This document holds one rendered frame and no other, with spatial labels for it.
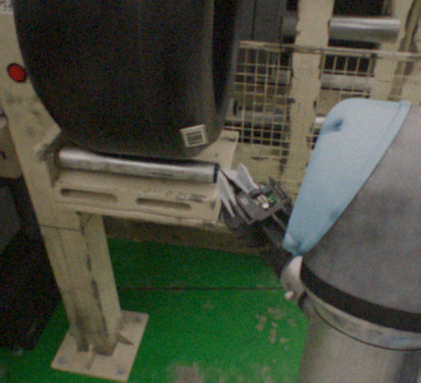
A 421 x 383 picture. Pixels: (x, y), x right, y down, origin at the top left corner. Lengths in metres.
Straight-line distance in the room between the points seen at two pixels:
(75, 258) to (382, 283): 1.13
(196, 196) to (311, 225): 0.66
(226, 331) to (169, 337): 0.21
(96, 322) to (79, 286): 0.17
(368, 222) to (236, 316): 1.54
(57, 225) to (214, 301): 0.79
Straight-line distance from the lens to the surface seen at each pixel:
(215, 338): 1.75
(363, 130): 0.29
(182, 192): 0.94
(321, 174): 0.28
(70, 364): 1.74
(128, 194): 0.97
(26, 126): 1.11
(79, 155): 1.00
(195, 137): 0.78
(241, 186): 0.72
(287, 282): 0.60
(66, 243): 1.32
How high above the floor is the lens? 1.46
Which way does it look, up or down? 38 degrees down
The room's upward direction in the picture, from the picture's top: straight up
